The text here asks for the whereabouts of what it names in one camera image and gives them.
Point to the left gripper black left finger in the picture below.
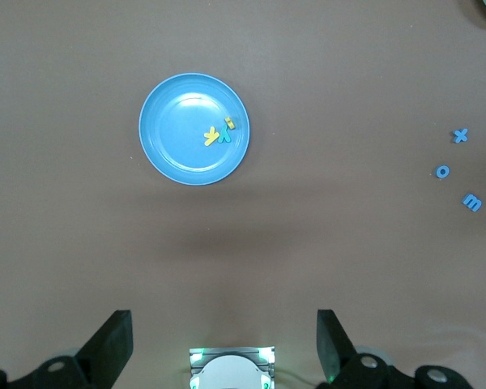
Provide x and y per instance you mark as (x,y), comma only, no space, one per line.
(105,356)

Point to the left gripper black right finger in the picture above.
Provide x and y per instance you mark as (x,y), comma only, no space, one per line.
(336,356)

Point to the yellow letter k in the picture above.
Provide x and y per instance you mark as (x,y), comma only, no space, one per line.
(211,137)

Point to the teal letter y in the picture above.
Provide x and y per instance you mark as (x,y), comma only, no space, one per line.
(225,135)

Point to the yellow letter s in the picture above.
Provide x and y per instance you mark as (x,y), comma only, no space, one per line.
(230,122)

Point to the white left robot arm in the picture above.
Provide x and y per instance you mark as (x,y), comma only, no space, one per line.
(227,374)

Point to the brown table cover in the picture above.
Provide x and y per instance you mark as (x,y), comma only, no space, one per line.
(348,243)

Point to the blue letter m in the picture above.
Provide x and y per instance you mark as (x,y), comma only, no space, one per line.
(472,202)

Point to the blue letter o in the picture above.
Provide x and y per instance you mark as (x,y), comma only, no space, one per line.
(437,172)

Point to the blue plate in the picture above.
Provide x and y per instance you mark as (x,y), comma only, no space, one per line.
(174,142)

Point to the blue letter x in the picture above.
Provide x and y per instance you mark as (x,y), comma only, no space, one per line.
(460,135)

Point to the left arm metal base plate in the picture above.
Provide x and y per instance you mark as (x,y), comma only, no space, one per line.
(231,351)

